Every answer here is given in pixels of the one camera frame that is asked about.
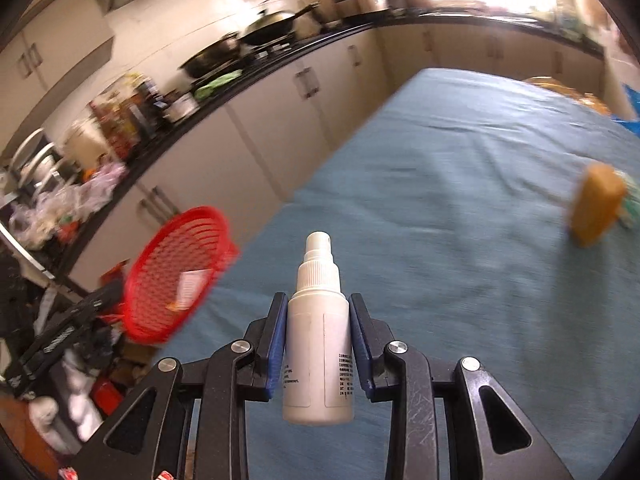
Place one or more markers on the blue tablecloth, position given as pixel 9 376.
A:
pixel 425 210

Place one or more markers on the grey kitchen cabinets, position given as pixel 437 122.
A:
pixel 280 110

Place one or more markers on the clear plastic bags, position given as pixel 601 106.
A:
pixel 75 200

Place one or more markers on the black frying pan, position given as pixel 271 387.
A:
pixel 215 57

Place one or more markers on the steel shelf rail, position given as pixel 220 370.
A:
pixel 27 257

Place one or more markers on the pale green tissue packet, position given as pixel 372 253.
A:
pixel 631 205

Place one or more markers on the orange stool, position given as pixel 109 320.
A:
pixel 111 274

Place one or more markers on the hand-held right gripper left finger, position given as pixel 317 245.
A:
pixel 275 350

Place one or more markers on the upper wall cabinet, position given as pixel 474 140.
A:
pixel 55 45

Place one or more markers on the white spray bottle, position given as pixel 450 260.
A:
pixel 315 360

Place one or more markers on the green cloth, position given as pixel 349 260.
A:
pixel 215 85

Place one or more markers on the steel rice cooker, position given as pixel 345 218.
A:
pixel 362 2

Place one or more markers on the white plastic bottle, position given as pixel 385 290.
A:
pixel 82 400
pixel 50 420

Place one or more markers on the black wok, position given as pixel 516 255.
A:
pixel 272 25

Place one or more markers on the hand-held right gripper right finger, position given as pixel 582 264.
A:
pixel 361 355

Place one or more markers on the row of sauce bottles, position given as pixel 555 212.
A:
pixel 135 115

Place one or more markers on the tan crumpled packaging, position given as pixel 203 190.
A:
pixel 565 91

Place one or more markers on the white dish rack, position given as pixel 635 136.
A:
pixel 35 160

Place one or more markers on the red plastic basket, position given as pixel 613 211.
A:
pixel 170 270

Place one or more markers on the black countertop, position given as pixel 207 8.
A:
pixel 345 29

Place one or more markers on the tan paper cup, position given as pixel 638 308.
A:
pixel 595 205

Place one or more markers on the white paper scrap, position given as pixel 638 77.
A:
pixel 192 285

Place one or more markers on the white electric kettle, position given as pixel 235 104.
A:
pixel 85 140

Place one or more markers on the blue plastic bag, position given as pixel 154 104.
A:
pixel 634 110

